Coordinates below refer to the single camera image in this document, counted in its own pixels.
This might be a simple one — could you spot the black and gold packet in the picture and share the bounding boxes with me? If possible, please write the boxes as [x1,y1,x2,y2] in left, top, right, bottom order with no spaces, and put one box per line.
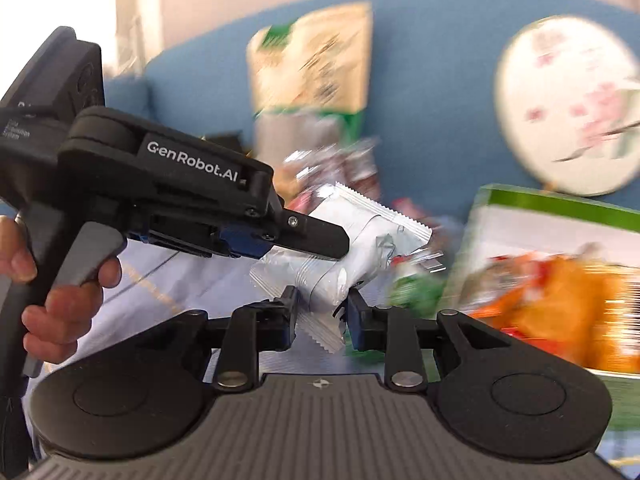
[202,131,246,153]

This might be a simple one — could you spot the round floral paper fan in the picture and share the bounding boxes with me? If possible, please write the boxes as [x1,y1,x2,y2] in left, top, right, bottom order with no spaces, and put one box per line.
[494,15,640,197]

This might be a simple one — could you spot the white snack packet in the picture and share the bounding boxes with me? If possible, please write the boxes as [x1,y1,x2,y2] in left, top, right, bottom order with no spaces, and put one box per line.
[249,181,433,356]

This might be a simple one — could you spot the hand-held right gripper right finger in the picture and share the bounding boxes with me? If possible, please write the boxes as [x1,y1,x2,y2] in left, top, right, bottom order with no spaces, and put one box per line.
[345,290,512,394]

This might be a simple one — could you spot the large beige green pouch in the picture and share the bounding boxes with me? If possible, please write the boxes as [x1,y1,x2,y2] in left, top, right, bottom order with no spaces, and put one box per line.
[247,2,373,161]

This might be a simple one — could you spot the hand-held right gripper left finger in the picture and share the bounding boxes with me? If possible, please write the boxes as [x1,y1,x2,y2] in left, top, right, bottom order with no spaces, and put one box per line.
[134,285,301,394]

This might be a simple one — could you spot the blue fabric sofa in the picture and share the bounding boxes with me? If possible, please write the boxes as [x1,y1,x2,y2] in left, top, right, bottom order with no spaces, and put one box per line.
[100,0,640,221]

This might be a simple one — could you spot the pile of mixed snack wrappers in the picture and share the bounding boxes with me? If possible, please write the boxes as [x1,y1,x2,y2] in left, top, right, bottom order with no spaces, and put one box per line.
[280,137,640,376]

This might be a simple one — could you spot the light blue striped blanket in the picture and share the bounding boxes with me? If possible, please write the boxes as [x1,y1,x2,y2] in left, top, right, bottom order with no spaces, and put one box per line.
[27,210,640,480]

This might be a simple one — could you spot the green cardboard box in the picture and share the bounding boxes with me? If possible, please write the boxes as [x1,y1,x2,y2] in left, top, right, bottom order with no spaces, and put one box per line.
[445,184,640,431]

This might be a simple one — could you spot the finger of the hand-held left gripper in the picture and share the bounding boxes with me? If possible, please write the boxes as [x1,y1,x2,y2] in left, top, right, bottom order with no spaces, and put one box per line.
[215,208,351,261]

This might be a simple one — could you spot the person's left hand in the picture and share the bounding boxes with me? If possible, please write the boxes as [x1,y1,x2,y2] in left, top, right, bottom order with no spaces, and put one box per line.
[0,216,124,365]

